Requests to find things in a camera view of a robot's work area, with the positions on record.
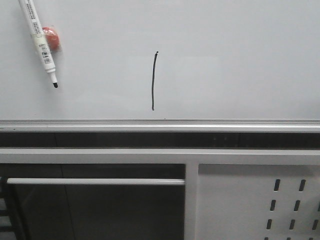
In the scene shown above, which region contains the white whiteboard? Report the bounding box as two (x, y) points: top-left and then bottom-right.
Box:
(0, 0), (320, 133)

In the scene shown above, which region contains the white horizontal rail bar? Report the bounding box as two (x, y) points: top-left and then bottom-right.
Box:
(7, 178), (185, 186)

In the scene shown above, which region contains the red round magnet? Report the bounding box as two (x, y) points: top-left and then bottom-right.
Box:
(42, 27), (60, 51)

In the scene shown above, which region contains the white whiteboard marker pen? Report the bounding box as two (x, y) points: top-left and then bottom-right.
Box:
(18, 0), (58, 89)

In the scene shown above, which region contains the grey metal stand frame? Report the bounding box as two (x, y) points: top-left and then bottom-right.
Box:
(0, 148), (320, 240)

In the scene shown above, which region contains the white perforated pegboard panel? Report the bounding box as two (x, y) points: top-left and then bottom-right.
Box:
(196, 164), (320, 240)

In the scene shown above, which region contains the black marker line stroke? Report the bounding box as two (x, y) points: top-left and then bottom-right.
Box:
(151, 51), (159, 111)

